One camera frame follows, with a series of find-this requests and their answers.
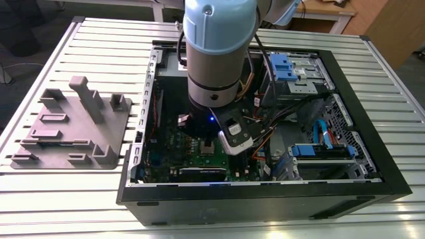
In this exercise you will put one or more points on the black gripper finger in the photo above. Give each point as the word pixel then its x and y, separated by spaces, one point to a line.
pixel 183 120

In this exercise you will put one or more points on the silver CPU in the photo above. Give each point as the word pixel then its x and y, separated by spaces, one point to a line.
pixel 207 150

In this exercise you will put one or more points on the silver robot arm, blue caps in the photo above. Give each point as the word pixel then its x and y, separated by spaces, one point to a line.
pixel 212 79

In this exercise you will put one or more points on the CPU socket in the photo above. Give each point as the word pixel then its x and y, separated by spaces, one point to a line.
pixel 207 155

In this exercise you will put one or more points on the grey power supply unit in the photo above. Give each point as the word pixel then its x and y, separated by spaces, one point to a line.
pixel 171 94

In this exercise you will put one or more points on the green motherboard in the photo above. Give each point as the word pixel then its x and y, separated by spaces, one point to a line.
pixel 179 154

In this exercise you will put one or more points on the black graphics card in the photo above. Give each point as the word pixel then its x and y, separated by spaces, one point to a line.
pixel 199 173

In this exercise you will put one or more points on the black RAM slot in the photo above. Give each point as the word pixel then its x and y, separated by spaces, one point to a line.
pixel 236 166
pixel 246 164

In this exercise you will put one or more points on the silver drive cage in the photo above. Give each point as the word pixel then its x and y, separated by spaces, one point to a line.
pixel 299 89

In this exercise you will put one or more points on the grey parts rack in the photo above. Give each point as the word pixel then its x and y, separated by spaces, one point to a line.
pixel 76 124

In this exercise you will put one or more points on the hard disk in blue carrier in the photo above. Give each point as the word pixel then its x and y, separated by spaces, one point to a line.
pixel 306 151

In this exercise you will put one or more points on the black PC case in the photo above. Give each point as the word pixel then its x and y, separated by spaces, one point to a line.
pixel 266 206

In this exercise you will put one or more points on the green RAM stick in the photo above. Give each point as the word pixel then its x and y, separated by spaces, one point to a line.
pixel 57 143

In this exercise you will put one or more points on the silver disk bay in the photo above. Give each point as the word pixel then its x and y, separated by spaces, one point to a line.
pixel 326 166

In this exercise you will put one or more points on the white stand foot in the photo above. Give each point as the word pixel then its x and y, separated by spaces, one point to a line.
pixel 5 76

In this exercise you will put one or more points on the wooden desk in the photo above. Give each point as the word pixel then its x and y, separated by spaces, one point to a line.
pixel 326 10

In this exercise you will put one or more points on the dark office chair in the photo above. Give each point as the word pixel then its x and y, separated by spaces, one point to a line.
pixel 21 37

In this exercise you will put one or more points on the wooden cabinet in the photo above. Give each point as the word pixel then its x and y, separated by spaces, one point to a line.
pixel 392 30

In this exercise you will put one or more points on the blue plastic drive bracket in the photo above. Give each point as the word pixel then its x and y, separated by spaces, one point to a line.
pixel 282 67

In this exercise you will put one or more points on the white desk frame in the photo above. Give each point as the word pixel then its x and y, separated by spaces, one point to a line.
pixel 158 15

